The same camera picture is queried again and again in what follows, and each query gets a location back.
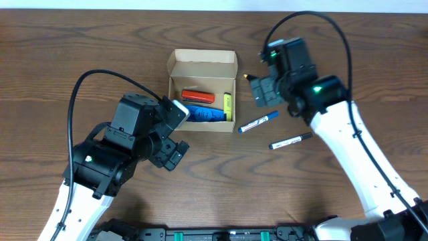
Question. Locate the yellow highlighter pen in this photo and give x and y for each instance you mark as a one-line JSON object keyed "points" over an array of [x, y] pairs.
{"points": [[227, 106]]}

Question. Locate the open brown cardboard box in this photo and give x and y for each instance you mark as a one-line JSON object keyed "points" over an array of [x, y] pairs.
{"points": [[210, 71]]}

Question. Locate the red stapler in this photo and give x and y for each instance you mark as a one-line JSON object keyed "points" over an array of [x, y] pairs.
{"points": [[197, 96]]}

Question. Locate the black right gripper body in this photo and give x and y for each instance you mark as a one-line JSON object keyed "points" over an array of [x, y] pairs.
{"points": [[264, 91]]}

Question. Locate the black correction tape dispenser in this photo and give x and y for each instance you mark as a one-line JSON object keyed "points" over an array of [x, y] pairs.
{"points": [[250, 77]]}

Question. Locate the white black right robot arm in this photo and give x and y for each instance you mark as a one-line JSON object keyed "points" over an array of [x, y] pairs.
{"points": [[393, 210]]}

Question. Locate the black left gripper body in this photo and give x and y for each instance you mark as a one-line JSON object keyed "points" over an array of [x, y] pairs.
{"points": [[170, 152]]}

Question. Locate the blue magnetic whiteboard duster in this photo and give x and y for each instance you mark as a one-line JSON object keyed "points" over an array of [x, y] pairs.
{"points": [[205, 114]]}

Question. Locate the blue capped whiteboard marker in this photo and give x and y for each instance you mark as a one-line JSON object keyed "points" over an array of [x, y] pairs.
{"points": [[258, 121]]}

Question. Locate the black capped whiteboard marker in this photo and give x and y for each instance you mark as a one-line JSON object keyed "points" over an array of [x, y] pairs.
{"points": [[290, 141]]}

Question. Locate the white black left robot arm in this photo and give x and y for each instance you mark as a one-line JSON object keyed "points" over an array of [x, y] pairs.
{"points": [[107, 159]]}

